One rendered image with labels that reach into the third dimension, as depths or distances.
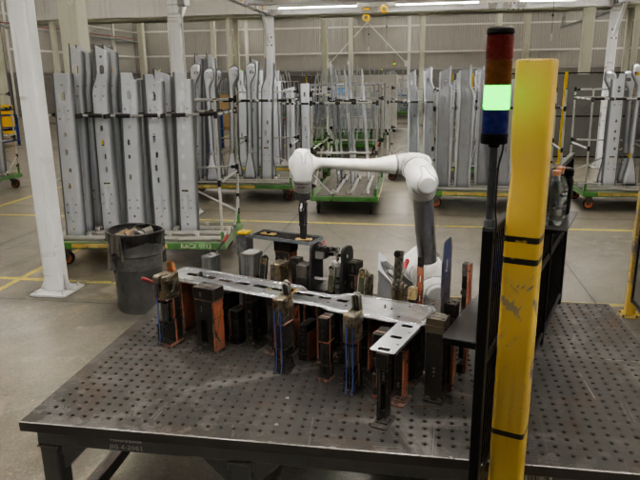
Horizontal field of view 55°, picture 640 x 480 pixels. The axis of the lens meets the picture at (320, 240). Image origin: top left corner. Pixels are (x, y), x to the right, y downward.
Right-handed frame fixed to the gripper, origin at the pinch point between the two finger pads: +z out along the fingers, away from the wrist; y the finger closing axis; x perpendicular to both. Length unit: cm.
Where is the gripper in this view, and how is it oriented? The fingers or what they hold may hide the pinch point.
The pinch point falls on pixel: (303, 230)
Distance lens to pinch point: 312.4
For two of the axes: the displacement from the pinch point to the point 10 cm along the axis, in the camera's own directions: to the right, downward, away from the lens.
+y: -1.7, 2.6, -9.5
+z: 0.1, 9.7, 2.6
